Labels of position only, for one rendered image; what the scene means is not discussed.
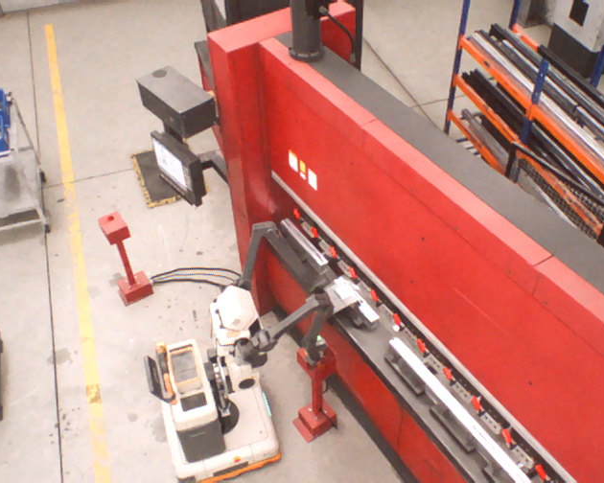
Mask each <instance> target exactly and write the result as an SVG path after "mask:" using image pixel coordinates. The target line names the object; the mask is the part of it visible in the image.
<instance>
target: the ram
mask: <svg viewBox="0 0 604 483"><path fill-rule="evenodd" d="M264 79H265V91H266V103H267V127H268V140H269V152H270V165H271V169H272V170H273V171H275V173H276V174H277V175H278V176H279V177H280V178H281V180H282V181H283V182H284V183H285V184H286V185H287V186H288V187H289V188H290V190H291V191H293V192H294V193H295V194H296V195H297V196H298V197H299V198H300V199H301V200H302V201H303V202H304V203H305V204H306V205H307V206H308V207H309V209H311V210H312V211H313V212H314V213H315V214H316V215H317V217H318V218H319V219H320V220H321V221H322V222H323V223H324V224H325V225H326V226H327V228H329V229H330V230H331V231H332V232H333V233H334V234H335V235H336V236H337V237H338V238H339V239H340V240H341V241H342V242H343V243H344V244H345V246H347V247H348V248H349V249H350V250H351V251H352V252H353V253H354V254H355V256H356V257H357V258H358V259H359V260H360V261H361V262H362V264H363V265H365V266H366V267H367V268H368V269H369V270H370V271H371V272H372V273H373V274H374V275H375V276H376V277H377V278H378V279H379V280H380V281H381V283H382V284H384V285H385V286H386V287H387V288H388V289H389V290H390V291H391V293H392V294H393V295H394V296H395V297H396V298H397V299H398V301H399V302H401V303H402V304H403V305H404V306H405V307H406V308H407V309H408V310H409V311H410V312H411V313H412V314H413V315H414V316H415V318H417V319H418V320H419V321H420V322H421V323H422V324H423V325H424V326H425V327H426V328H427V329H428V330H429V332H430V334H432V335H433V336H434V337H435V338H436V339H437V340H438V341H439V342H440V343H441V344H442V345H443V346H444V347H445V348H446V349H447V351H449V352H450V353H451V354H452V355H453V356H454V357H455V358H456V359H457V360H458V361H459V362H460V363H461V364H463V366H464V367H465V368H466V369H467V371H468V372H469V373H470V374H471V375H472V376H473V377H474V378H475V379H476V380H477V381H478V382H479V383H480V384H481V385H482V386H483V387H484V388H485V389H486V390H487V391H488V392H489V393H491V394H492V396H493V397H494V398H495V399H496V400H497V401H498V402H499V403H500V404H501V405H502V406H504V409H505V410H506V411H507V412H508V413H509V414H510V415H511V416H512V417H513V418H514V419H515V420H517V421H518V423H519V424H520V425H521V426H522V427H523V428H524V429H525V430H526V431H527V432H529V433H530V435H531V436H532V437H533V438H534V439H535V440H536V441H537V442H538V443H539V444H540V445H542V446H543V449H544V450H545V451H546V452H547V453H548V454H549V455H550V456H552V457H553V458H554V460H555V461H556V462H557V463H558V464H559V465H560V466H561V467H562V468H564V469H565V470H566V472H567V473H568V474H569V475H570V476H571V477H572V478H574V479H575V480H576V481H577V483H604V356H603V355H601V353H599V352H597V351H596V349H595V348H594V347H593V346H591V345H590V344H588V343H587V342H586V341H585V339H583V338H582V337H581V336H580V335H579V334H577V333H575V332H574V331H573V330H572V329H570V328H569V327H568V325H567V324H566V323H564V322H562V321H561V320H560V319H559V318H558V317H557V316H555V315H554V314H553V313H552V312H550V311H549V310H548V309H547V308H546V307H545V306H544V305H542V304H541V303H540V302H538V301H537V300H536V299H534V298H533V297H532V296H531V294H530V293H529V292H527V291H526V290H524V289H523V288H522V287H520V286H519V285H518V284H517V283H516V282H515V281H513V280H512V278H510V277H509V276H508V275H506V274H505V273H504V272H503V271H502V270H501V269H499V268H498V267H497V266H495V265H494V264H492V262H491V261H490V260H489V259H488V258H487V257H485V256H484V255H483V254H482V253H480V252H479V251H477V250H476V249H475V248H474V247H473V246H472V245H471V244H470V243H469V242H468V241H467V240H464V239H463V238H462V237H461V236H460V235H459V234H457V233H456V232H455V231H454V230H453V228H452V227H451V226H449V225H448V224H447V223H446V222H445V221H443V220H442V219H441V218H440V217H438V216H437V215H436V214H435V213H433V212H432V211H430V209H429V208H428V207H427V206H426V205H425V204H423V203H422V202H421V201H420V200H419V199H418V198H415V197H414V196H413V195H412V194H411V193H409V192H408V190H407V189H406V188H405V187H404V186H402V185H401V184H400V183H398V182H397V181H395V180H394V179H393V178H392V177H391V176H390V175H388V174H387V172H386V171H385V170H384V169H381V168H380V167H379V166H378V165H377V164H376V163H374V162H373V161H372V160H371V159H370V158H369V157H367V156H366V154H365V153H364V152H362V151H360V150H359V149H358V148H357V147H356V146H354V145H353V144H352V143H351V142H350V141H349V140H347V139H346V138H344V136H343V135H342V134H341V133H339V132H338V131H337V130H336V129H335V128H334V127H332V126H331V125H330V124H329V123H326V122H325V121H324V119H323V118H322V117H321V116H319V115H318V114H317V113H316V112H315V111H314V110H312V109H311V108H310V107H308V106H307V105H306V104H305V103H304V102H303V101H302V100H301V99H300V98H298V97H297V96H296V95H295V94H294V93H293V92H290V91H289V89H288V88H287V87H286V86H285V85H284V84H283V83H282V82H280V81H279V80H277V79H276V78H275V77H273V76H272V75H271V74H270V73H269V72H268V70H267V69H266V68H264ZM289 150H290V151H292V152H293V153H294V155H295V156H296V157H297V170H296V169H295V168H294V167H293V166H291V165H290V156H289ZM300 161H302V162H303V163H304V164H305V173H303V171H302V170H301V169H300ZM308 168H309V169H311V170H312V171H313V173H314V174H315V175H316V190H315V188H314V187H313V186H312V185H311V184H309V179H308ZM301 173H303V174H304V175H305V179H304V178H303V177H302V176H301ZM271 177H272V178H274V179H275V180H276V181H277V182H278V183H279V184H280V185H281V186H282V187H283V188H284V189H285V191H286V192H287V193H288V194H289V195H290V196H292V197H293V199H294V200H295V201H296V202H297V203H298V204H299V205H300V206H301V207H302V209H303V210H304V211H305V212H306V213H307V214H308V215H309V216H311V217H312V218H313V219H314V220H315V221H316V222H317V223H318V224H319V226H320V228H321V229H322V230H323V231H324V232H325V233H326V234H327V235H329V236H330V237H331V238H332V239H333V240H334V241H335V242H336V243H337V244H338V246H339V247H340V248H341V249H342V250H343V251H344V253H345V254H347V255H348V256H349V257H350V258H351V259H352V260H353V261H354V262H355V263H356V265H357V266H358V267H359V268H360V269H361V270H362V271H363V272H365V273H366V274H367V275H368V276H369V277H370V278H371V280H372V281H373V283H374V284H375V285H376V286H377V287H378V288H379V289H380V290H382V291H383V292H384V293H385V294H386V295H387V296H388V297H389V298H390V299H391V301H392V302H393V303H394V304H395V305H396V307H397V308H398V309H400V310H401V311H402V312H403V313H404V314H405V315H406V316H407V318H408V319H409V320H410V321H411V322H412V323H413V324H414V325H415V326H417V327H418V328H419V329H420V330H421V331H422V332H423V335H424V336H425V337H426V338H427V339H428V340H429V341H430V342H432V343H433V344H434V345H435V346H436V347H437V348H438V349H439V351H440V352H441V353H442V354H443V355H444V356H445V357H447V358H448V359H449V361H450V362H451V363H452V364H453V365H454V367H455V368H456V369H457V370H458V371H459V372H460V373H462V374H463V375H464V376H465V377H466V378H467V379H468V380H469V382H470V383H471V384H472V385H473V386H474V387H475V388H476V389H477V390H478V391H479V392H480V393H481V394H482V396H483V397H484V398H485V399H486V400H487V401H488V402H490V403H491V404H492V405H493V406H494V407H495V408H496V409H497V411H498V412H499V413H500V415H501V416H503V417H504V418H505V419H506V420H507V421H508V422H509V424H510V425H511V426H512V427H514V428H515V429H517V430H518V431H519V432H520V434H521V435H522V436H523V438H524V439H525V440H526V441H528V443H529V444H530V445H531V446H532V447H533V448H534V449H535V450H536V451H537V452H538V453H540V454H541V455H542V456H543V457H544V458H545V460H546V461H547V462H548V464H549V465H551V466H552V467H553V468H554V469H555V470H556V471H557V473H558V474H559V475H560V476H561V477H563V478H564V479H565V480H566V481H567V482H568V483H571V482H570V481H569V479H568V478H567V477H566V476H565V475H564V474H563V473H562V472H561V471H560V470H559V469H558V468H557V467H556V466H555V465H554V464H553V463H552V462H550V461H549V459H548V458H547V457H546V456H545V455H544V454H543V453H542V452H541V451H540V450H538V449H537V446H536V445H535V444H534V443H533V442H532V441H531V440H530V439H529V438H527V437H526V436H525V434H524V433H523V432H522V431H521V430H520V429H519V428H518V427H517V426H516V425H514V424H513V422H512V421H511V420H510V419H509V418H508V417H507V416H506V414H505V413H504V412H502V411H501V410H500V408H499V407H498V406H497V405H496V404H495V403H494V402H493V401H492V400H491V399H489V398H488V397H487V396H486V394H485V393H484V392H483V391H482V390H481V389H480V388H479V387H478V386H477V385H476V384H475V383H474V382H473V380H472V379H471V378H470V377H469V376H468V375H467V374H466V373H465V372H464V371H463V370H461V369H460V368H459V367H458V366H457V364H456V363H455V362H454V361H453V360H452V359H451V358H450V357H449V356H448V355H446V354H445V352H444V351H443V349H442V348H441V347H440V346H439V345H438V344H437V343H436V342H435V341H434V340H433V339H432V338H430V337H429V336H428V335H427V333H426V332H425V331H424V330H423V329H422V328H421V327H420V326H419V325H418V324H417V323H415V322H414V320H413V319H412V318H411V316H410V315H409V314H408V313H407V312H406V311H405V310H404V309H403V308H402V307H401V306H400V305H398V304H397V303H396V302H395V301H394V299H393V298H392V297H391V296H390V295H389V294H388V293H387V292H386V291H385V289H384V288H383V287H381V286H380V285H379V284H378V283H377V281H376V280H375V279H374V278H373V277H372V276H371V275H370V274H369V273H368V272H367V271H366V270H365V269H363V268H362V267H361V266H360V265H359V263H358V262H357V261H356V260H355V258H354V257H353V256H352V255H351V254H350V253H349V252H348V251H347V250H345V249H344V248H343V247H342V246H341V244H340V243H339V242H338V241H337V240H336V239H335V238H334V237H333V236H332V235H331V234H330V233H329V232H327V231H326V230H325V229H324V226H323V225H322V224H321V223H320V222H319V221H318V220H317V219H316V218H315V217H314V216H313V215H312V214H311V213H309V212H308V211H307V210H306V209H305V207H304V206H303V205H302V204H301V203H300V202H299V201H298V200H297V199H296V198H295V196H294V195H293V194H291V193H290V192H289V191H288V189H287V188H286V187H285V186H284V185H283V184H282V183H281V182H280V181H279V180H278V179H277V178H276V177H275V176H274V175H271Z"/></svg>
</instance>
